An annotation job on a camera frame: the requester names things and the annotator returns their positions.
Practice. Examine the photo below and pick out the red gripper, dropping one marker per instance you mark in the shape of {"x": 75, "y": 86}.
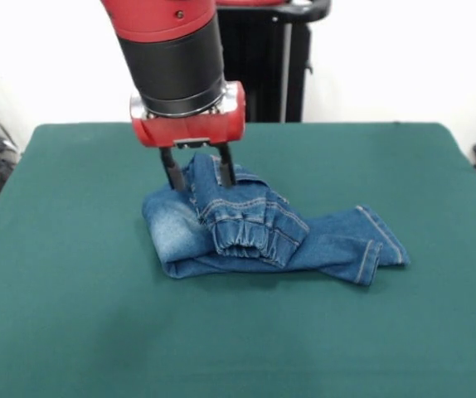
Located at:
{"x": 196, "y": 126}

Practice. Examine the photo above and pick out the blue denim jeans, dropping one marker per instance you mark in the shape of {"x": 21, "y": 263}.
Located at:
{"x": 325, "y": 244}

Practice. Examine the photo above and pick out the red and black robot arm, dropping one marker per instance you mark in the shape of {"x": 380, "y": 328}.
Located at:
{"x": 171, "y": 54}

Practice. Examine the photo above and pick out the dark green table cloth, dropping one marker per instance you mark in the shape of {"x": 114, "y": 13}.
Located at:
{"x": 238, "y": 331}

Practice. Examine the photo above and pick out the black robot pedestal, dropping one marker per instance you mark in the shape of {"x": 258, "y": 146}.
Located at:
{"x": 263, "y": 62}

